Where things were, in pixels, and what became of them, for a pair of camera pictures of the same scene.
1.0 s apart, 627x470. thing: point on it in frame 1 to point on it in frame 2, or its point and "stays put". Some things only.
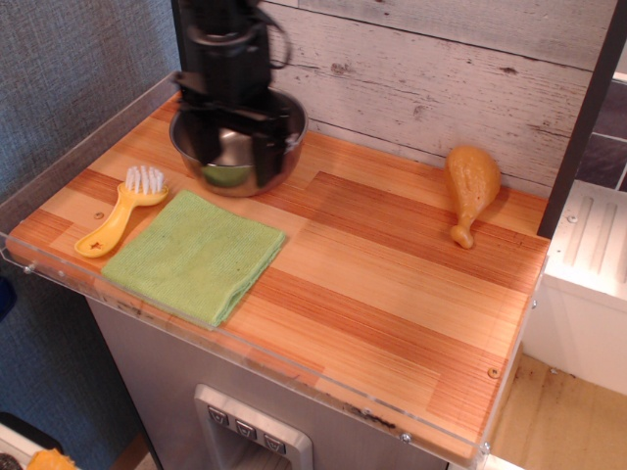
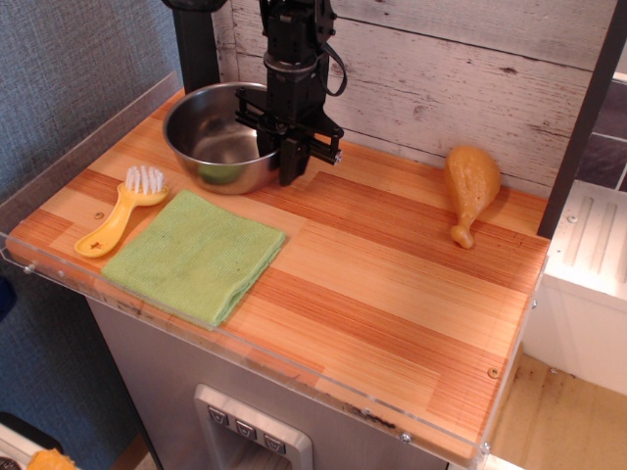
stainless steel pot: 235,174 stays put
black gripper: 229,68 to 295,106
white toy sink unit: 578,320 stays put
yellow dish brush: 144,186 stays put
